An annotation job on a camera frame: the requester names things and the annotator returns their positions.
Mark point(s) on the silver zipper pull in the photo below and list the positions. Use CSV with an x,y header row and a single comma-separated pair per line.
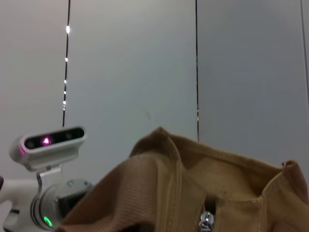
x,y
206,221

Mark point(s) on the khaki canvas food bag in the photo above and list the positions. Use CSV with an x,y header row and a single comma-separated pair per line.
x,y
169,188

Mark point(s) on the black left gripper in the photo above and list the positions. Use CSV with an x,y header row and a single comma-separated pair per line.
x,y
71,203

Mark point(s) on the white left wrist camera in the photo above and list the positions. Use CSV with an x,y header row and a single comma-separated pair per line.
x,y
48,149

